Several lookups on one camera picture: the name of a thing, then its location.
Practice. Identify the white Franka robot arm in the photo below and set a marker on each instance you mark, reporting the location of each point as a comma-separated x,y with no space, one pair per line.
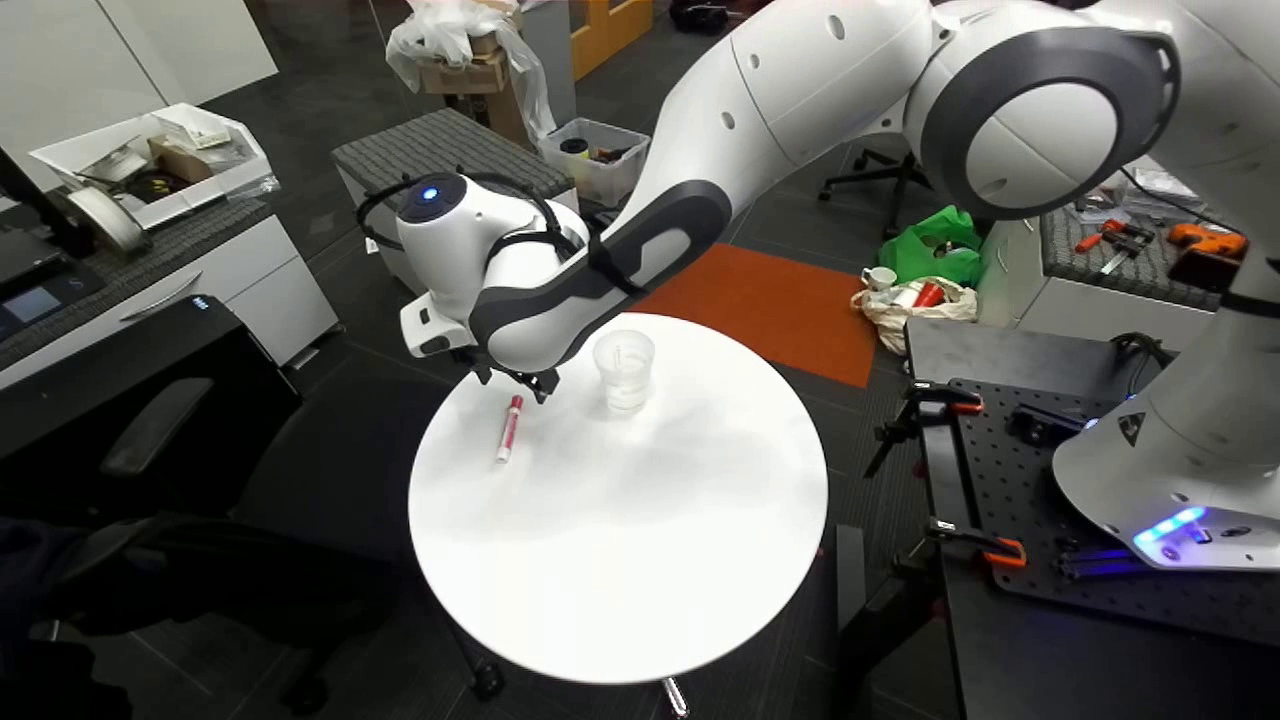
803,94

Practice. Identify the clear plastic cup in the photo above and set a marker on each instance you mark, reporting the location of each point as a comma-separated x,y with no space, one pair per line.
623,386

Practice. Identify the black office chair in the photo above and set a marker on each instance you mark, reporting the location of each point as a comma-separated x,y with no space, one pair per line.
335,464

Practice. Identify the grey waste bin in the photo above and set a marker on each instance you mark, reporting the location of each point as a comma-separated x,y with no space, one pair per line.
595,165

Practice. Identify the white drawer cabinet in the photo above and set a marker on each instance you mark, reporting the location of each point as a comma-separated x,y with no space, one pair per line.
265,287

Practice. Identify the orange rug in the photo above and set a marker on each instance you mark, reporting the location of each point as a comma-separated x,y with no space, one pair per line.
762,307

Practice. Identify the brown cardboard box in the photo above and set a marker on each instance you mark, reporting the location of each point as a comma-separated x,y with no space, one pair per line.
464,73

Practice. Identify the white tray box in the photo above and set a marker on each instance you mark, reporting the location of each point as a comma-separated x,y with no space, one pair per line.
222,174

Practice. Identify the white plastic bag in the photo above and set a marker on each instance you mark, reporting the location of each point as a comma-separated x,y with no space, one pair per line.
425,27

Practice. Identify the orange wooden cabinet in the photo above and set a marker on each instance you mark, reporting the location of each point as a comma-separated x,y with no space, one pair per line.
612,33

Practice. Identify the brown item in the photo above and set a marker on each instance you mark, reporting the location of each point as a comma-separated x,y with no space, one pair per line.
176,161

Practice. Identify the white printed bag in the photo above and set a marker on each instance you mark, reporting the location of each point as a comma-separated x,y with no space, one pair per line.
912,311

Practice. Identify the tape roll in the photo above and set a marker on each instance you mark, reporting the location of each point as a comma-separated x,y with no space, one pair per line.
104,223

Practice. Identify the green bag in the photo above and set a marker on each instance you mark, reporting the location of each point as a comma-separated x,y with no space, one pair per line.
933,247

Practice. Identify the black device with screen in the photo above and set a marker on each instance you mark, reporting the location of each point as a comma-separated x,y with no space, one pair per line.
34,307

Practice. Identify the white cupboard doors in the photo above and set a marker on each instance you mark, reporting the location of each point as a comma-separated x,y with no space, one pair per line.
135,55

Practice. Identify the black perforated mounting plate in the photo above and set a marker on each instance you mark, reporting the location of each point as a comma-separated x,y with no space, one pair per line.
1013,492

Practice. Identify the white tool cart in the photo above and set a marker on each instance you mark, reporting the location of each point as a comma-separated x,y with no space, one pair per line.
1066,287

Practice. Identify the orange power drill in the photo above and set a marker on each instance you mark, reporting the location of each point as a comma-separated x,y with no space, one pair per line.
1205,242

